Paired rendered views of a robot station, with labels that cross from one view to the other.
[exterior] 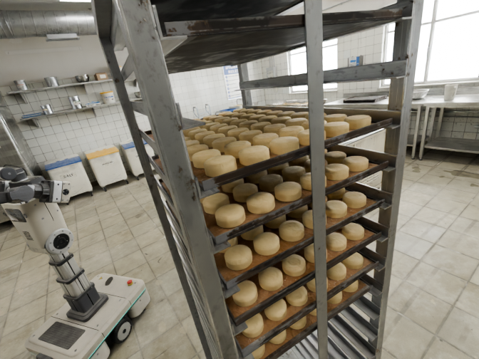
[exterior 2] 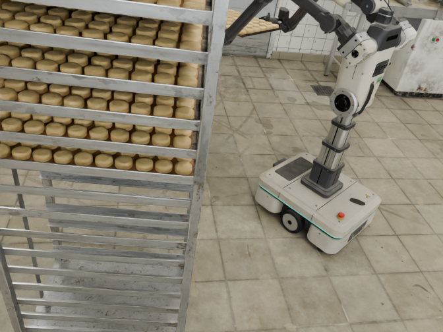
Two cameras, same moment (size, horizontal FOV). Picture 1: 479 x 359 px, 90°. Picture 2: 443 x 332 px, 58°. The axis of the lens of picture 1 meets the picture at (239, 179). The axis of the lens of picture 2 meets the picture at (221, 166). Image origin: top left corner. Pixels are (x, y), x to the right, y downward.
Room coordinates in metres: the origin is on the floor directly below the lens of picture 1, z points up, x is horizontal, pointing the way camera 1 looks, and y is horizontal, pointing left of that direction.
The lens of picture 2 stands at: (1.34, -0.89, 1.75)
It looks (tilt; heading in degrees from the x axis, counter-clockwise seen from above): 36 degrees down; 108
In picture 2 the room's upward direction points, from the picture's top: 9 degrees clockwise
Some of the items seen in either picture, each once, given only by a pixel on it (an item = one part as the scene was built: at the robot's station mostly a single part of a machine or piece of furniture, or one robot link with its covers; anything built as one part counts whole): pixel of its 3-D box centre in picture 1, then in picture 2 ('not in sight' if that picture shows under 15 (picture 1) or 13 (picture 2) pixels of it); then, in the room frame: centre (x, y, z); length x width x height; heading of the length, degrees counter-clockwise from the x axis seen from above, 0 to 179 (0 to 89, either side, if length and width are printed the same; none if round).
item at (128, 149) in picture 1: (140, 157); not in sight; (5.05, 2.03, 0.38); 0.64 x 0.54 x 0.77; 31
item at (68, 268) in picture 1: (73, 280); (333, 150); (1.33, 1.25, 0.53); 0.11 x 0.11 x 0.40; 68
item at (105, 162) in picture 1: (107, 167); not in sight; (4.70, 2.58, 0.38); 0.64 x 0.54 x 0.77; 33
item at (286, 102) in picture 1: (294, 109); not in sight; (2.45, -0.67, 1.25); 0.56 x 0.29 x 0.14; 29
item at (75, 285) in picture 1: (81, 295); (326, 168); (1.33, 1.25, 0.38); 0.13 x 0.13 x 0.40; 68
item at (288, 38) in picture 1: (222, 55); not in sight; (0.65, -0.01, 1.68); 0.60 x 0.40 x 0.02; 24
